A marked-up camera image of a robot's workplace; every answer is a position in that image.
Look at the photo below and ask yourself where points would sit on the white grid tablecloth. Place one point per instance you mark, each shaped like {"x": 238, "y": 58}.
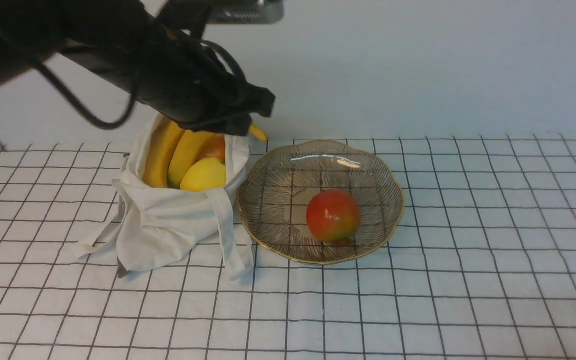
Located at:
{"x": 482, "y": 267}

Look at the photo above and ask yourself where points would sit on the yellow apple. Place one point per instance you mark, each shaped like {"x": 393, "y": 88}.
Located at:
{"x": 208, "y": 173}

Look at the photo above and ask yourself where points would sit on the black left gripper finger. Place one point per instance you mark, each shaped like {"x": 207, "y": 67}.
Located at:
{"x": 259, "y": 101}

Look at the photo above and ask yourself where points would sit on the red green mango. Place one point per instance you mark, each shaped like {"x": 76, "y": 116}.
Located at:
{"x": 333, "y": 217}

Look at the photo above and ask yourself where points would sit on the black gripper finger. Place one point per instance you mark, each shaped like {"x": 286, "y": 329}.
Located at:
{"x": 233, "y": 125}

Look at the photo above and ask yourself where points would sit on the small yellow banana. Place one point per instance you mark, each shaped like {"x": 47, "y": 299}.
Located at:
{"x": 163, "y": 144}

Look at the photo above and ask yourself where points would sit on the white cloth tote bag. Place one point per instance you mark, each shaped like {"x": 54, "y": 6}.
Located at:
{"x": 156, "y": 227}

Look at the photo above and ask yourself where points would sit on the orange red fruit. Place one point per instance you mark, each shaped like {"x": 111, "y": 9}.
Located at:
{"x": 215, "y": 147}

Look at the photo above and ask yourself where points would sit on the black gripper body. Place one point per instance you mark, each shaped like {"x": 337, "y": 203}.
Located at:
{"x": 188, "y": 79}

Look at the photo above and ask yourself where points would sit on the glass plate with gold rim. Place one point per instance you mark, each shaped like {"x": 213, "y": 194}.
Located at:
{"x": 277, "y": 190}

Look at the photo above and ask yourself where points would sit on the large yellow banana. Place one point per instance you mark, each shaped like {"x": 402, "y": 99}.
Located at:
{"x": 185, "y": 156}

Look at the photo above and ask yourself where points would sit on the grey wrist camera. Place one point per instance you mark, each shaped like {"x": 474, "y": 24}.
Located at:
{"x": 247, "y": 12}

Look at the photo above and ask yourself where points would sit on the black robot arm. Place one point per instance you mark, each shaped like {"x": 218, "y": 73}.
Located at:
{"x": 106, "y": 37}

